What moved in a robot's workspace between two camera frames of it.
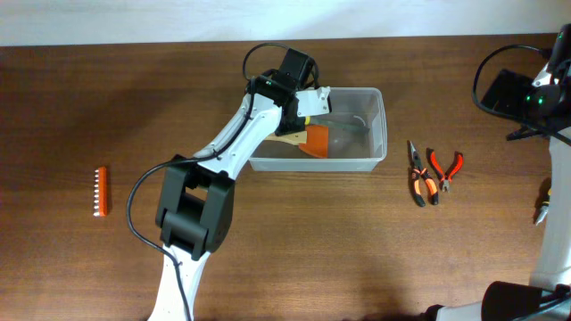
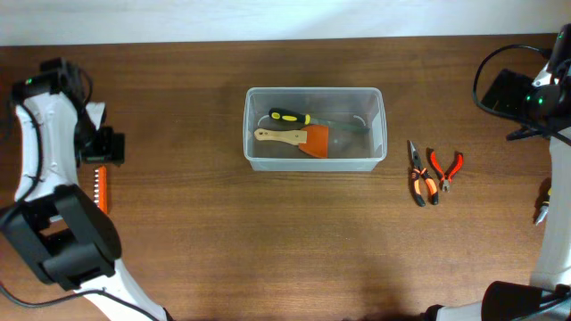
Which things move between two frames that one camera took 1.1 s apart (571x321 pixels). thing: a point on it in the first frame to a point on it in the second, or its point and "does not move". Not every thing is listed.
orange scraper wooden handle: x=313 y=141 does not move
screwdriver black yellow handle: x=546 y=194 does not move
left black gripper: x=295 y=124 to x=112 y=148
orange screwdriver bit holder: x=101 y=192 does not move
